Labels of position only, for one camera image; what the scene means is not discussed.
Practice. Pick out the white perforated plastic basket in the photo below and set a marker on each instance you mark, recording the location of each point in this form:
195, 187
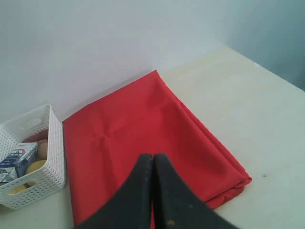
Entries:
48, 179

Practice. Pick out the red table cloth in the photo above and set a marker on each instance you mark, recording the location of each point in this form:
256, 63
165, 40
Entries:
104, 139

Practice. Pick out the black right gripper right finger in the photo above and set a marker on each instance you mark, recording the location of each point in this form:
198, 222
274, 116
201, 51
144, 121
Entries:
175, 206

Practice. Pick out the yellow lemon piece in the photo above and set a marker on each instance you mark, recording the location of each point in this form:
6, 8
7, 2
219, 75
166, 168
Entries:
34, 166

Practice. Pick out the blue white milk carton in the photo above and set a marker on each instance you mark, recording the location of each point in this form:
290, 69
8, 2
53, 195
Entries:
18, 160

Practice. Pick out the red sausage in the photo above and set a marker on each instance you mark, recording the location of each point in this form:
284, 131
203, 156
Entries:
37, 137

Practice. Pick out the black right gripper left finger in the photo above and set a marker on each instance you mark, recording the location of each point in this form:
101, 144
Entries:
130, 207

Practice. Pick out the brown egg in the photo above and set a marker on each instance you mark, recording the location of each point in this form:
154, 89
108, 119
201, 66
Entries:
42, 149

